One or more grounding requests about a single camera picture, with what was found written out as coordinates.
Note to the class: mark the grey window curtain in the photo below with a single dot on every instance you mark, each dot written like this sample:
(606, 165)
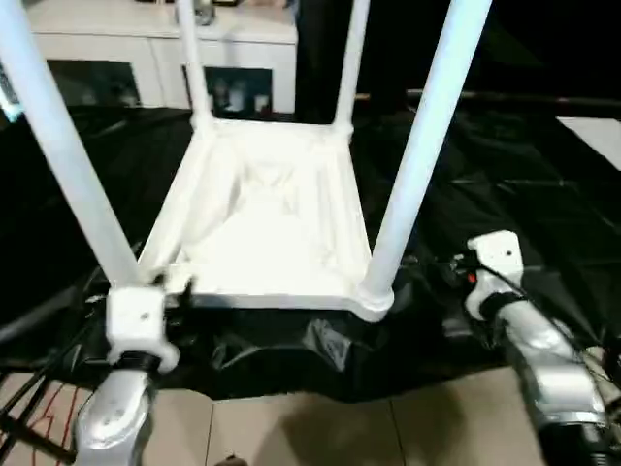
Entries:
(10, 92)

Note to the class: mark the grey horizontal rail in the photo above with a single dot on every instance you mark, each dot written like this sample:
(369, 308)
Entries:
(524, 97)

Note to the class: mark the black metal stand pole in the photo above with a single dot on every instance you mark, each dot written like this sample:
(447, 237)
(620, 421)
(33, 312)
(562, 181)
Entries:
(29, 427)

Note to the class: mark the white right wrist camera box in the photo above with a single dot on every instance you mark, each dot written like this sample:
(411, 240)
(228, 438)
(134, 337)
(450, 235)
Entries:
(495, 267)

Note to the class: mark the white cabinet with glass doors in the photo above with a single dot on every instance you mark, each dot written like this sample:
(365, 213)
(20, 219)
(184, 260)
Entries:
(97, 39)

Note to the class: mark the white plastic table top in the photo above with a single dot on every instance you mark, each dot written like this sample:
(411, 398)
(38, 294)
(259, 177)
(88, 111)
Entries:
(272, 214)

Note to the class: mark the black work mat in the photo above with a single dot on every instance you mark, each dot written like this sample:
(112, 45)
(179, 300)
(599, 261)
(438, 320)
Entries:
(505, 194)

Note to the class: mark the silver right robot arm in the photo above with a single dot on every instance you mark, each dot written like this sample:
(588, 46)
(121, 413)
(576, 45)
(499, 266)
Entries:
(553, 369)

